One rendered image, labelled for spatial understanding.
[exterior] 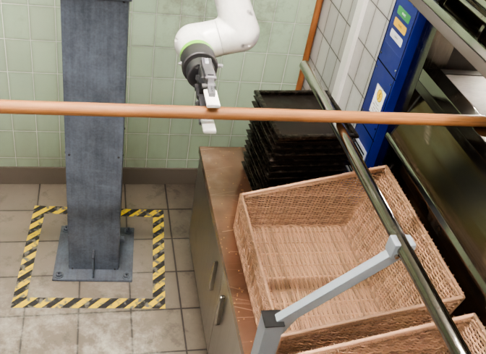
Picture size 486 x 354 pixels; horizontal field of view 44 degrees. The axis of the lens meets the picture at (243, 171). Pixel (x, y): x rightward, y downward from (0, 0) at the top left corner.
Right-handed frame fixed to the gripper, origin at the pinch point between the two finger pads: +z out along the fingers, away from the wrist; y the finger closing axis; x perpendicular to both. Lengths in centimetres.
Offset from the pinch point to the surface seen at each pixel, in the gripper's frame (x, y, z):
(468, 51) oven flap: -54, -23, 7
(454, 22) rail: -54, -25, -3
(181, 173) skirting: -15, 112, -118
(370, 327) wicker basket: -43, 44, 29
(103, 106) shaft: 24.1, -1.2, 0.9
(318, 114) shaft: -25.7, -1.5, 1.3
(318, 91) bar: -31.0, 1.5, -14.8
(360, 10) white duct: -65, 4, -78
